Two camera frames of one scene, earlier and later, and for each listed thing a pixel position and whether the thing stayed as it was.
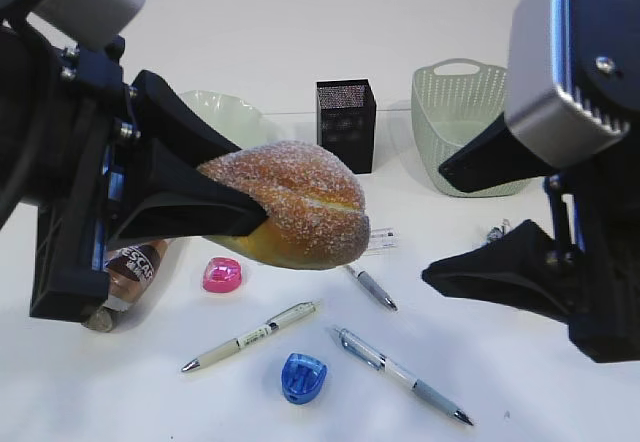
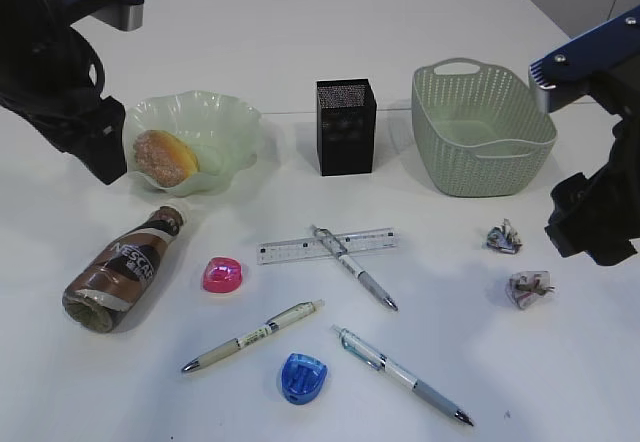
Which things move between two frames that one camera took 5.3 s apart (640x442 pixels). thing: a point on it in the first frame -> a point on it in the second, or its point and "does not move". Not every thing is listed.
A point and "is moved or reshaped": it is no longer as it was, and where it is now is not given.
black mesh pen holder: (346, 121) does not move
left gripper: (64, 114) -> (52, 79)
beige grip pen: (290, 316) does not move
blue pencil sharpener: (302, 378) does not move
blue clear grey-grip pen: (380, 361) does not move
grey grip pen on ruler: (373, 287) does not move
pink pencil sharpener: (221, 275) does not move
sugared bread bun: (314, 204) is moved or reshaped
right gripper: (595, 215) -> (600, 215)
